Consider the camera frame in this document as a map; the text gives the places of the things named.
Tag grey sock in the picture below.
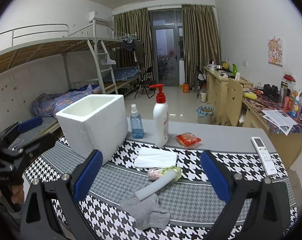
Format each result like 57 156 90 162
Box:
120 193 171 230

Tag white foam roll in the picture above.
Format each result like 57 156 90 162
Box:
134 170 176 201

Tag white towel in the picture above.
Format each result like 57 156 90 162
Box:
133 147 178 168

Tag green tissue pack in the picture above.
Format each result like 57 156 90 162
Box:
148 166 182 181

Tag person left hand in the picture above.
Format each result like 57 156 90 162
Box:
0 183 25 204

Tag blue plaid quilt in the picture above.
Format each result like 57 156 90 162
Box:
30 84 101 118

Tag white remote control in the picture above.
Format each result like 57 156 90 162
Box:
251 137 278 176

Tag metal bunk bed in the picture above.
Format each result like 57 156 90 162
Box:
0 23 134 131

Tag white styrofoam box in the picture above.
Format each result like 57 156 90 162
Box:
56 94 128 164

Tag wooden desk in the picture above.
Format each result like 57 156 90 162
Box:
242 87 302 168
202 65 254 111

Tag white papers on desk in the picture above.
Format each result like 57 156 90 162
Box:
262 109 298 135

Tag red snack packet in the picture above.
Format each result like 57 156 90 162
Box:
175 132 201 148

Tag houndstooth table mat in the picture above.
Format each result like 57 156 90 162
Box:
24 137 298 239

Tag blue rimmed trash bin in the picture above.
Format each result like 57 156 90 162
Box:
196 106 215 125

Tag blue spray bottle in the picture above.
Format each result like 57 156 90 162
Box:
130 103 144 139

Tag wooden smiley chair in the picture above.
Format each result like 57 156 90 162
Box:
222 79 243 127

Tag far wooden desk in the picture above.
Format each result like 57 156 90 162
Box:
202 65 254 111

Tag white air conditioner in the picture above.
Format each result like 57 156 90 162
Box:
88 11 111 25

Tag black folding chair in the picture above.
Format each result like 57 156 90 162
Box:
134 67 155 99

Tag white red pump bottle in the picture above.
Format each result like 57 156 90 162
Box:
150 83 169 148

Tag green spray bottle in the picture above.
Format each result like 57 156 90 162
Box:
232 63 237 75

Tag orange bag on floor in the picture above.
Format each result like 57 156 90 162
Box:
182 83 190 93

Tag brown curtain left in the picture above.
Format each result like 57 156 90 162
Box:
113 8 153 74

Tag brown curtain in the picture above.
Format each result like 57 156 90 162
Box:
113 8 153 74
182 4 221 85

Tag anime girl poster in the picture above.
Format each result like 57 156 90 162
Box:
267 36 283 66

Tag glass balcony door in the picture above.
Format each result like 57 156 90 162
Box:
149 8 184 86

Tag brown curtain right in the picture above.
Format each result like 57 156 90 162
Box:
182 4 221 85

